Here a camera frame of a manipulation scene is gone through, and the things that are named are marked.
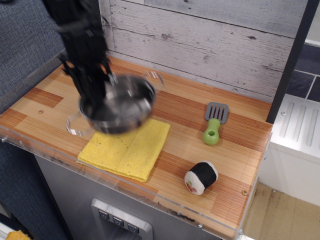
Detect yellow object bottom corner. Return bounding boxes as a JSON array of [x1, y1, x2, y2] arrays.
[[6, 230, 31, 240]]

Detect silver dispenser button panel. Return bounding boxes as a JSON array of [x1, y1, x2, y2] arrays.
[[91, 198, 154, 240]]

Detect yellow folded cloth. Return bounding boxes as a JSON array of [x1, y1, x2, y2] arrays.
[[77, 119, 171, 182]]

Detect grey green toy spatula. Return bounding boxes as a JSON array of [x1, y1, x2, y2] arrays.
[[202, 102, 229, 146]]

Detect white ridged side cabinet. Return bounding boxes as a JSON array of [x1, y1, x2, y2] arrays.
[[258, 94, 320, 206]]

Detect black right frame post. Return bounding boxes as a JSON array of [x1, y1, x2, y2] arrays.
[[266, 0, 320, 124]]

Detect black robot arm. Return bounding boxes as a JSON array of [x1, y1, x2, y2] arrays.
[[43, 0, 117, 106]]

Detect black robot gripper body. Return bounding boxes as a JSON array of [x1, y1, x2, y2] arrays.
[[56, 22, 112, 75]]

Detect plush sushi roll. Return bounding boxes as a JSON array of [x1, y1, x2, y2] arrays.
[[184, 161, 219, 196]]

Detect clear acrylic front guard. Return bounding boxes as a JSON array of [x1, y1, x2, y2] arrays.
[[0, 125, 245, 238]]

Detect silver steel pot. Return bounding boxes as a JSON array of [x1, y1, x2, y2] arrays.
[[66, 71, 165, 137]]

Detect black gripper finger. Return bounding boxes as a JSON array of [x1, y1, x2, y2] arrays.
[[99, 63, 119, 86], [64, 66, 106, 103]]

